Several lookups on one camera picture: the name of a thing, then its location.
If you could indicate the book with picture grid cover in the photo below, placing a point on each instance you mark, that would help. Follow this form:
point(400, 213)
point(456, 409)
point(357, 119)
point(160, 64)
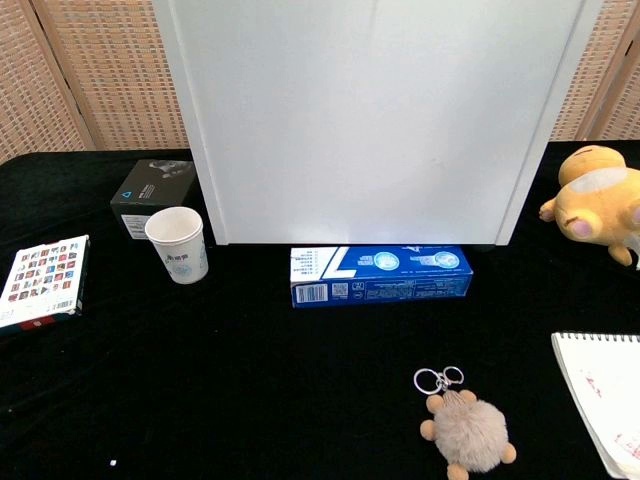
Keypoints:
point(42, 280)

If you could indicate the black velvet tablecloth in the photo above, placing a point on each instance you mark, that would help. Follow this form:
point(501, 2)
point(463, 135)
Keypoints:
point(250, 380)

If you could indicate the white paper cup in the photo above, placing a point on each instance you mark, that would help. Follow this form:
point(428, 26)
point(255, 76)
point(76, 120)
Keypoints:
point(179, 247)

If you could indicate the woven rattan folding screen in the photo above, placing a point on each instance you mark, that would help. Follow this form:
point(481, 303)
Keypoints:
point(100, 75)

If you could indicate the blue toothpaste box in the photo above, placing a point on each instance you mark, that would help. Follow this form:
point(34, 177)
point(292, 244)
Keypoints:
point(380, 280)

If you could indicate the white spiral notebook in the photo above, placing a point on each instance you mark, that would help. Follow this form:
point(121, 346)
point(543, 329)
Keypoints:
point(605, 395)

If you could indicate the black product box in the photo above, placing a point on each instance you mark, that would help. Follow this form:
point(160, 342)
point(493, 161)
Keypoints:
point(150, 192)

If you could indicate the yellow plush toy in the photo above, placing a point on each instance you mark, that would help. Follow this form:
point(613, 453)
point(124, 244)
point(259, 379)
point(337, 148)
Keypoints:
point(597, 205)

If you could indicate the white upright board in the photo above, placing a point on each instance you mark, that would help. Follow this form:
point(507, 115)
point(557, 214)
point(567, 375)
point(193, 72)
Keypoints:
point(370, 125)

